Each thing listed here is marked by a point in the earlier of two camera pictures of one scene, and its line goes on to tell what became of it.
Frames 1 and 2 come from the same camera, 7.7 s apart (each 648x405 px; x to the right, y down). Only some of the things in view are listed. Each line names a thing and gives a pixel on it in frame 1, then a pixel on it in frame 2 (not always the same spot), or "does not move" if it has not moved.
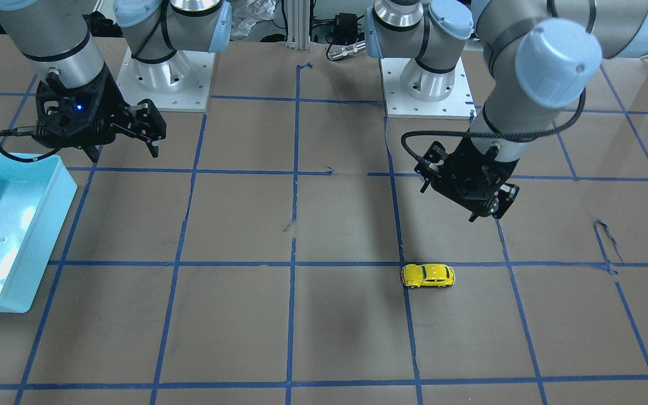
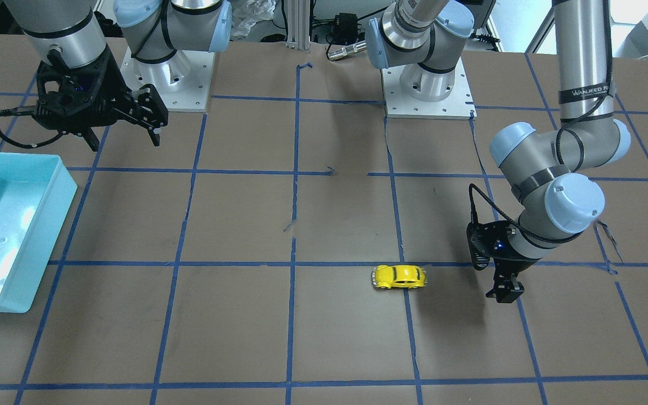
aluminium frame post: [298, 25] does not move
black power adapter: [346, 28] does not move
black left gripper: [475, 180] -> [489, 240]
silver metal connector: [356, 48] does not move
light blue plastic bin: [13, 213] does not move
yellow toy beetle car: [416, 275] -> [397, 276]
